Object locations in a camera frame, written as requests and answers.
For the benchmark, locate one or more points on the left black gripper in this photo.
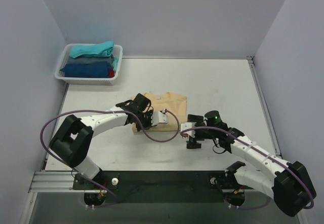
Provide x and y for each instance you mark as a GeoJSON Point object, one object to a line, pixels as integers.
{"type": "Point", "coordinates": [146, 119]}

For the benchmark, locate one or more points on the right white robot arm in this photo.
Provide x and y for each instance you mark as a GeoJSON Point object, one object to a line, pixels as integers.
{"type": "Point", "coordinates": [287, 184]}

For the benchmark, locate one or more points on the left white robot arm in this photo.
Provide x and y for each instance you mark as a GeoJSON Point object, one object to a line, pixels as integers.
{"type": "Point", "coordinates": [73, 138]}

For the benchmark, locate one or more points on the red folded t shirt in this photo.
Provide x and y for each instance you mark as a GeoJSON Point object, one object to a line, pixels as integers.
{"type": "Point", "coordinates": [111, 73]}

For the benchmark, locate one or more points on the dark blue folded t shirt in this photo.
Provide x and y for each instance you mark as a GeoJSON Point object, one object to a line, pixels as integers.
{"type": "Point", "coordinates": [94, 70]}

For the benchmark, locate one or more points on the grey folded t shirt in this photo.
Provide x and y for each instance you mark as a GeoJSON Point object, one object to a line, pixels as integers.
{"type": "Point", "coordinates": [89, 60]}

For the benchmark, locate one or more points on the teal folded t shirt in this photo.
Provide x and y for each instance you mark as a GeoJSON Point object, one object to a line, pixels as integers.
{"type": "Point", "coordinates": [97, 50]}

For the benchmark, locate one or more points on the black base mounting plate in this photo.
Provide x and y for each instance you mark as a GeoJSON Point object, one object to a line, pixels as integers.
{"type": "Point", "coordinates": [146, 187]}

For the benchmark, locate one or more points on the white plastic basket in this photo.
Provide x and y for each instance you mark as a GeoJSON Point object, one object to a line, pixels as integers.
{"type": "Point", "coordinates": [61, 62]}

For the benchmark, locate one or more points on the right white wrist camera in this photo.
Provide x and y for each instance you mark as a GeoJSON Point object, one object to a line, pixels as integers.
{"type": "Point", "coordinates": [186, 130]}

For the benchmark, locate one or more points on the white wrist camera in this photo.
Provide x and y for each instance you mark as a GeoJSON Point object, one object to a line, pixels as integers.
{"type": "Point", "coordinates": [186, 130]}
{"type": "Point", "coordinates": [159, 117]}

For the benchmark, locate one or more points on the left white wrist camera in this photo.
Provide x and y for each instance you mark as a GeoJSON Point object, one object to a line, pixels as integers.
{"type": "Point", "coordinates": [159, 117]}

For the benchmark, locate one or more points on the aluminium front rail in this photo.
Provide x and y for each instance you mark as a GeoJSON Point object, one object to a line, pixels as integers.
{"type": "Point", "coordinates": [60, 181]}

